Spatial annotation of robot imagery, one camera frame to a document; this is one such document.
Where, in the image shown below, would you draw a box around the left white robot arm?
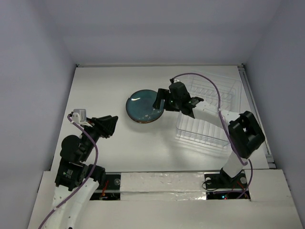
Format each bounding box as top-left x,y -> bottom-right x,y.
39,110 -> 118,229

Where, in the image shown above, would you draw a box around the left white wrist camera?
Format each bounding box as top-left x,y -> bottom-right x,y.
71,109 -> 87,124

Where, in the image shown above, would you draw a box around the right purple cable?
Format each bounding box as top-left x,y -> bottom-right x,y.
169,73 -> 254,200

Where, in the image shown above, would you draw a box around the white wire dish rack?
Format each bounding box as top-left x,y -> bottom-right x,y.
174,73 -> 242,148

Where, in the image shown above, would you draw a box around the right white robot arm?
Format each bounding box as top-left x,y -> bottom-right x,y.
153,82 -> 265,187

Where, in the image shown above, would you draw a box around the dark teal plate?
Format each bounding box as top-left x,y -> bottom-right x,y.
125,89 -> 164,124

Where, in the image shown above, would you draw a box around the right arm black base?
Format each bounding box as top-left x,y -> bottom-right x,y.
202,169 -> 248,191

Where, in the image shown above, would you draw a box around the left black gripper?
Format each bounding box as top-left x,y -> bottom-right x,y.
81,114 -> 118,160

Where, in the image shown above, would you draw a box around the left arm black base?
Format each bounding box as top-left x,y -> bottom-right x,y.
90,173 -> 121,201

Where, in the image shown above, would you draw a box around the purple cable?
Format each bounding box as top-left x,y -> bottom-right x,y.
38,114 -> 99,229
169,73 -> 254,200

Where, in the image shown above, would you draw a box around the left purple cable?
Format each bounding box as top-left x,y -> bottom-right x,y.
38,114 -> 99,229

